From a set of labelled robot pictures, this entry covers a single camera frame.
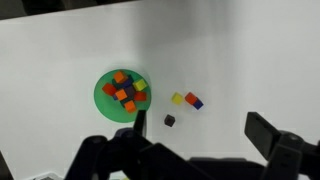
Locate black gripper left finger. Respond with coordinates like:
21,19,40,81
64,109,214,180

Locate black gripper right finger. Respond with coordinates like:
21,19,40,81
244,111,320,180

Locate orange wooden block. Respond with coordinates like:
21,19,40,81
184,91,198,106
113,70,129,84
114,88,129,102
123,100,137,114

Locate black wooden block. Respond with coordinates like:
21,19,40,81
164,114,177,128

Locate green plastic bowl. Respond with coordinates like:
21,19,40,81
93,68,153,124

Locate reddish orange block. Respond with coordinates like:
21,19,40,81
101,82,118,97
133,91,148,102

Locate dark purple block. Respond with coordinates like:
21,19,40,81
124,87,137,100

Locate yellow wooden block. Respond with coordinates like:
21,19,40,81
170,92,185,106
132,78,148,92

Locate blue wooden block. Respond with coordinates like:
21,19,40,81
192,99,205,111
121,78,135,90

